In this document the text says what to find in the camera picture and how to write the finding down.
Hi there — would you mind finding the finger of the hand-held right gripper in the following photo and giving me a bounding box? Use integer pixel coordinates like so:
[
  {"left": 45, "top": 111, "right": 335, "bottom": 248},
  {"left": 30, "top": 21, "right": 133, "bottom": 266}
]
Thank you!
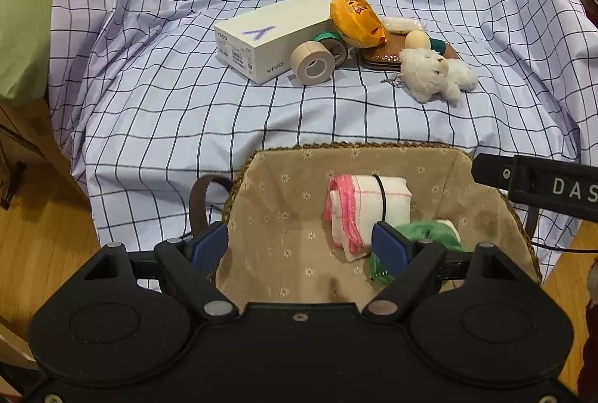
[{"left": 471, "top": 153, "right": 515, "bottom": 191}]

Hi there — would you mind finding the woven basket with beige liner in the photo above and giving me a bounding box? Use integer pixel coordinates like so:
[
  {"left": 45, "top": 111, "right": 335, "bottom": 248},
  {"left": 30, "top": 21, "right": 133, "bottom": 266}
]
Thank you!
[{"left": 189, "top": 143, "right": 543, "bottom": 306}]

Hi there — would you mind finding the person's dark red clothing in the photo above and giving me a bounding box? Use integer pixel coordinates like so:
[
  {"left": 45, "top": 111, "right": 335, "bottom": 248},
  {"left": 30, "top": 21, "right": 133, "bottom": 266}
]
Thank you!
[{"left": 577, "top": 254, "right": 598, "bottom": 403}]

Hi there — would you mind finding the white gauze roll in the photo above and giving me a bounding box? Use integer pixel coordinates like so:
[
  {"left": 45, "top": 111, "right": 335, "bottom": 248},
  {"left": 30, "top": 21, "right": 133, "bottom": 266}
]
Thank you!
[{"left": 377, "top": 15, "right": 427, "bottom": 35}]

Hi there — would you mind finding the orange fabric pouch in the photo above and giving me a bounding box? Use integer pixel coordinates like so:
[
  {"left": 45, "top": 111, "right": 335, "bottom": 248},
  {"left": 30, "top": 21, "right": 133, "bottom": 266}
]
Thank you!
[{"left": 330, "top": 0, "right": 388, "bottom": 50}]

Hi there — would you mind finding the green printed cushion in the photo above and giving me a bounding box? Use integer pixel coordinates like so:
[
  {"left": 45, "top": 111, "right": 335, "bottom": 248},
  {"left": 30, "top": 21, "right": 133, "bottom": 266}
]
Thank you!
[{"left": 0, "top": 0, "right": 84, "bottom": 107}]

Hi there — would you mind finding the pink and white rolled towel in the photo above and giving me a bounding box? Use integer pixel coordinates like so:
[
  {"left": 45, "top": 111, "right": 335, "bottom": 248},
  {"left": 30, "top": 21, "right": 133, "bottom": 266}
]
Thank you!
[{"left": 324, "top": 174, "right": 413, "bottom": 263}]

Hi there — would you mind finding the beige tape roll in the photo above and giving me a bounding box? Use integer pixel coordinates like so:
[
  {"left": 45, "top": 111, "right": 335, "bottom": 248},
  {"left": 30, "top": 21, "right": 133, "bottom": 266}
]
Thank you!
[{"left": 290, "top": 41, "right": 333, "bottom": 85}]

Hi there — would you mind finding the checked lilac sheet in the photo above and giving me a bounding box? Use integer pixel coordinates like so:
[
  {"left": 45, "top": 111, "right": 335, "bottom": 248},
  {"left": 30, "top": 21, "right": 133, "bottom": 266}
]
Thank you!
[{"left": 49, "top": 0, "right": 598, "bottom": 266}]

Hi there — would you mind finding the brown leather case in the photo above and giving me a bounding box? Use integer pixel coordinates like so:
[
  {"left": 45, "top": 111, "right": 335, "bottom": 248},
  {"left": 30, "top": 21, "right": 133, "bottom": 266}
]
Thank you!
[{"left": 348, "top": 32, "right": 461, "bottom": 70}]

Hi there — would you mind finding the white plush dog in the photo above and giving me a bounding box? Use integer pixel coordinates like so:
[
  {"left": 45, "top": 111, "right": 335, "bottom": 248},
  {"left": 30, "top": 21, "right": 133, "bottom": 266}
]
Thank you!
[{"left": 385, "top": 48, "right": 480, "bottom": 106}]

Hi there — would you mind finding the black hair tie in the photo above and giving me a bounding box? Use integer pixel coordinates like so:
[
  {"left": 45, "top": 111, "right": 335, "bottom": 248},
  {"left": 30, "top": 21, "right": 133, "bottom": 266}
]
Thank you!
[{"left": 371, "top": 174, "right": 388, "bottom": 221}]

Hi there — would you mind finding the white cardboard box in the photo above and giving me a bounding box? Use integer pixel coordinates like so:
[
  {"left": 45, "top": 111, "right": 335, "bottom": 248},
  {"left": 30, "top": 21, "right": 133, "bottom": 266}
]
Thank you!
[{"left": 214, "top": 0, "right": 344, "bottom": 85}]

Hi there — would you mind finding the green and white plush vegetable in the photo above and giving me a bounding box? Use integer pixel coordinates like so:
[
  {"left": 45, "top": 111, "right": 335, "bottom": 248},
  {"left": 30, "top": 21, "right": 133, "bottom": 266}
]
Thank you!
[{"left": 369, "top": 218, "right": 465, "bottom": 287}]

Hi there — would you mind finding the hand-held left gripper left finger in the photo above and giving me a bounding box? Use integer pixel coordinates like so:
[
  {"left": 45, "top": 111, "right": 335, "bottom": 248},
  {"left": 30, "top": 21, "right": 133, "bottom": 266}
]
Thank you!
[{"left": 81, "top": 221, "right": 239, "bottom": 322}]

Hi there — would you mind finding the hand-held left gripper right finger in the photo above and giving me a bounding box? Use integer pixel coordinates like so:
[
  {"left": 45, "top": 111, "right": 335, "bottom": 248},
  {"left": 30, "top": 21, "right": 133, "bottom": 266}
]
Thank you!
[{"left": 362, "top": 221, "right": 512, "bottom": 322}]

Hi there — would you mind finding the beige sponge with green handle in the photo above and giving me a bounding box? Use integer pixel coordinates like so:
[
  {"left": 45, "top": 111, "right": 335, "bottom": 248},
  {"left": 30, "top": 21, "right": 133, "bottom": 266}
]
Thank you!
[{"left": 404, "top": 31, "right": 448, "bottom": 55}]

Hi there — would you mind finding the green tape roll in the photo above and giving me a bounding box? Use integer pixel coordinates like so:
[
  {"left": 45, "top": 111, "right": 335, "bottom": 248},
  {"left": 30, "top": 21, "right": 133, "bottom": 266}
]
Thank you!
[{"left": 313, "top": 31, "right": 349, "bottom": 68}]

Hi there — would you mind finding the black cable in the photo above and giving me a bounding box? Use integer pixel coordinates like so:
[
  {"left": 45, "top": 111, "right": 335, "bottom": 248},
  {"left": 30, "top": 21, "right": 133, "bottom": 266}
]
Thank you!
[{"left": 530, "top": 239, "right": 598, "bottom": 253}]

